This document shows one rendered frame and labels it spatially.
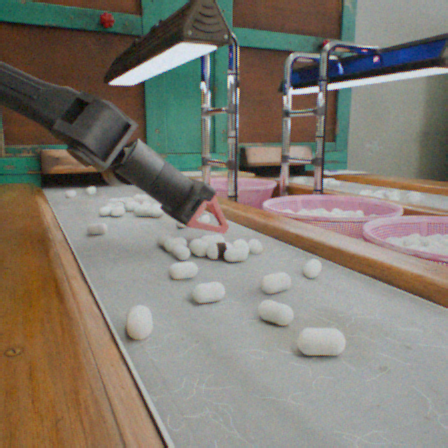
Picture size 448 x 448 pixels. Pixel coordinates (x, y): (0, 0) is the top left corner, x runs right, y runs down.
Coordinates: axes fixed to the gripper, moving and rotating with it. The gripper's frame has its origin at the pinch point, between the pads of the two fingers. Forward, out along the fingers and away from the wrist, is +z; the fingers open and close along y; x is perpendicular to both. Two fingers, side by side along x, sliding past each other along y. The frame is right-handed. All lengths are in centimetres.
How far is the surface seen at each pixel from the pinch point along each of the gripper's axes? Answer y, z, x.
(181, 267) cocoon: -16.9, -10.3, 8.4
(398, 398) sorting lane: -43.7, -5.2, 6.6
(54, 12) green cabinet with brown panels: 78, -44, -29
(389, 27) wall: 171, 108, -199
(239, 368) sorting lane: -36.3, -11.2, 11.3
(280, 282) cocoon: -25.5, -3.9, 3.7
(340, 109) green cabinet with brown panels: 79, 55, -76
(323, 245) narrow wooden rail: -17.2, 5.3, -4.5
